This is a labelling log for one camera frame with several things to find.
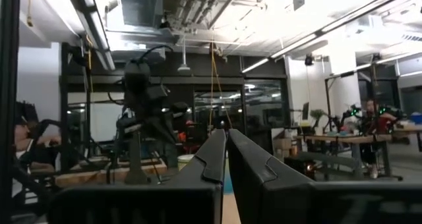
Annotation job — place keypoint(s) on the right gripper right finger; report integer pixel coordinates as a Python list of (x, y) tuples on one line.
[(283, 201)]

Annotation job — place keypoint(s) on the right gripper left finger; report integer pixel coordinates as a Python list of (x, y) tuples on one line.
[(184, 201)]

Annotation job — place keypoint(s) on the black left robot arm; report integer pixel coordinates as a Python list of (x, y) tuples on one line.
[(141, 95)]

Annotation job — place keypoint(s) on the black background robot arm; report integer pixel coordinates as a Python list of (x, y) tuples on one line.
[(349, 114), (390, 112)]

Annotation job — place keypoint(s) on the black box purple light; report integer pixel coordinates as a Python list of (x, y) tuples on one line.
[(296, 166)]

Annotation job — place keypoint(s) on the green table mat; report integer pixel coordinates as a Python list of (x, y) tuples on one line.
[(227, 184)]

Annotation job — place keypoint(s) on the cardboard boxes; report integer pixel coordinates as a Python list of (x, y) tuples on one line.
[(282, 145)]

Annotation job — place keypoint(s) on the wooden background table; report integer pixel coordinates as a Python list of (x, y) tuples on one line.
[(346, 139)]

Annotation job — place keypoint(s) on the wooden workbench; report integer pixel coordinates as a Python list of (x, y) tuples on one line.
[(99, 177)]

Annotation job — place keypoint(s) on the black background monitor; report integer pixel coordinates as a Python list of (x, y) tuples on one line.
[(305, 110)]

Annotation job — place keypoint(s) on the small background potted plant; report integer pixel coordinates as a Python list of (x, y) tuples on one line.
[(318, 113)]

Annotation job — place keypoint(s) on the person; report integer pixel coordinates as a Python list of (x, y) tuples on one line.
[(21, 135), (371, 118)]

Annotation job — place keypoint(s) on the grey pendant lamp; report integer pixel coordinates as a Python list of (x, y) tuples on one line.
[(183, 67)]

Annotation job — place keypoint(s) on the black ceiling spotlight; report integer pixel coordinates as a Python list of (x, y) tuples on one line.
[(309, 60)]

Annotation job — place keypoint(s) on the blue storage bins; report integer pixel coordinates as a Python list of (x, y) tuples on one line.
[(417, 118)]

